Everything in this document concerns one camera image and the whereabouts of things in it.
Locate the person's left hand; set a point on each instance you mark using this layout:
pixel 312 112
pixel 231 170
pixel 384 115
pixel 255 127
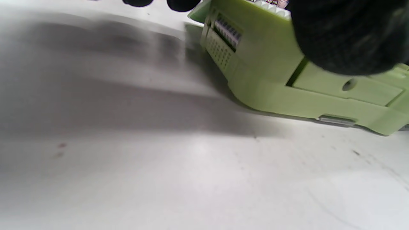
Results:
pixel 351 35

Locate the green multifunction pencil case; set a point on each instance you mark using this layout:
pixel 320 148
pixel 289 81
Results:
pixel 271 64

